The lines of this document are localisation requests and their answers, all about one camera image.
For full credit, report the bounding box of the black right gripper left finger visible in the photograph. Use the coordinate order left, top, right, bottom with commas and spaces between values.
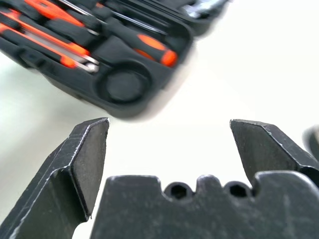
0, 117, 111, 239

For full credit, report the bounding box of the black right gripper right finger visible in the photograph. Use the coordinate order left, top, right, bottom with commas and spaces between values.
230, 119, 319, 188

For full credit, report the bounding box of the black plastic tool case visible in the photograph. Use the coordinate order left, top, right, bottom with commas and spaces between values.
0, 0, 233, 119

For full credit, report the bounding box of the black rounded object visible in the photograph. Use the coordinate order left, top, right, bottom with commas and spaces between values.
302, 125, 319, 156

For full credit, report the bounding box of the orange utility knife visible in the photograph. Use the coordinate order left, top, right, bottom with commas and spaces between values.
0, 22, 100, 74

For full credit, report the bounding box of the orange black handled screwdriver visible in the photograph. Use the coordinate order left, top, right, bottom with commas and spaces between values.
102, 18, 179, 68
24, 0, 103, 36

